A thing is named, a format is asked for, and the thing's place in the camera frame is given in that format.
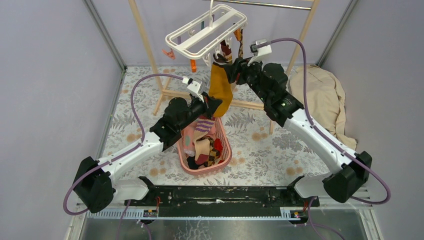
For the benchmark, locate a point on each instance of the pink green patterned sock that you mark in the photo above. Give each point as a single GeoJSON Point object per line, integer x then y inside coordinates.
{"type": "Point", "coordinates": [188, 141]}

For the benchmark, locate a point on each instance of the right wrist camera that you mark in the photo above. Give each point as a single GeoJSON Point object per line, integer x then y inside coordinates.
{"type": "Point", "coordinates": [260, 49]}

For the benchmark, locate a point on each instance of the brown argyle sock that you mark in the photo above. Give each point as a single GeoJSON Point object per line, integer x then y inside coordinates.
{"type": "Point", "coordinates": [210, 159]}
{"type": "Point", "coordinates": [239, 37]}

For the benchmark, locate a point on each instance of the floral patterned mat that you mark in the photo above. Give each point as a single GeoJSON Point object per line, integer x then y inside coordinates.
{"type": "Point", "coordinates": [179, 115]}

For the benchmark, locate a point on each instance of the red snowflake sock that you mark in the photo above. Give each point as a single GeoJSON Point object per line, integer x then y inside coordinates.
{"type": "Point", "coordinates": [218, 146]}

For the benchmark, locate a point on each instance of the beige cloth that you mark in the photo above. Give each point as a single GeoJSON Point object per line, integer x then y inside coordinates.
{"type": "Point", "coordinates": [326, 98]}

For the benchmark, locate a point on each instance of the orange clothes peg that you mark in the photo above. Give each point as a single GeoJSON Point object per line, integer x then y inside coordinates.
{"type": "Point", "coordinates": [193, 65]}

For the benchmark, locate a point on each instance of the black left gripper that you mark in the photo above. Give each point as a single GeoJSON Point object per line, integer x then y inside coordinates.
{"type": "Point", "coordinates": [212, 104]}

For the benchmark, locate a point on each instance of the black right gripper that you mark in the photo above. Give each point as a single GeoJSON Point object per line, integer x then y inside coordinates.
{"type": "Point", "coordinates": [241, 64]}

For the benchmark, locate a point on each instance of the pink clothes peg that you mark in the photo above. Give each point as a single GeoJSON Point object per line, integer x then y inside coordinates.
{"type": "Point", "coordinates": [169, 53]}

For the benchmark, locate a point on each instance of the white plastic clip hanger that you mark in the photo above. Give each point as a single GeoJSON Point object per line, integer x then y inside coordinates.
{"type": "Point", "coordinates": [200, 38]}

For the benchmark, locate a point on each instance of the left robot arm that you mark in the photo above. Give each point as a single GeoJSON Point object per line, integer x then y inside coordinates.
{"type": "Point", "coordinates": [98, 183]}

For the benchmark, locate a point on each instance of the navy sock red cuff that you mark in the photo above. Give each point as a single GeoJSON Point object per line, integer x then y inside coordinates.
{"type": "Point", "coordinates": [192, 163]}

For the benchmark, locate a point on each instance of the pink laundry basket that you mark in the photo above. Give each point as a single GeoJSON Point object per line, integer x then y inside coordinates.
{"type": "Point", "coordinates": [226, 155]}

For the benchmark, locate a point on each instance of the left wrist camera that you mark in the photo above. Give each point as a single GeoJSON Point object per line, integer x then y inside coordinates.
{"type": "Point", "coordinates": [194, 87]}

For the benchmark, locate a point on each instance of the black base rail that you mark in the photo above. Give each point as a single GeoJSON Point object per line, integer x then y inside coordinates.
{"type": "Point", "coordinates": [222, 201]}

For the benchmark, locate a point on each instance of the mustard yellow sock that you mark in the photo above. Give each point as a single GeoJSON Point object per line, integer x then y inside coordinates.
{"type": "Point", "coordinates": [220, 89]}

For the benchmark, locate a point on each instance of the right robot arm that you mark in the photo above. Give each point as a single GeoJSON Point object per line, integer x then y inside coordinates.
{"type": "Point", "coordinates": [346, 173]}

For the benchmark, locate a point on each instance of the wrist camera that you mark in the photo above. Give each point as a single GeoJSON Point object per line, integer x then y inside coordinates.
{"type": "Point", "coordinates": [194, 87]}
{"type": "Point", "coordinates": [260, 49]}

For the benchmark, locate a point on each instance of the beige purple striped sock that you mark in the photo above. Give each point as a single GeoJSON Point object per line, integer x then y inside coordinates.
{"type": "Point", "coordinates": [202, 130]}

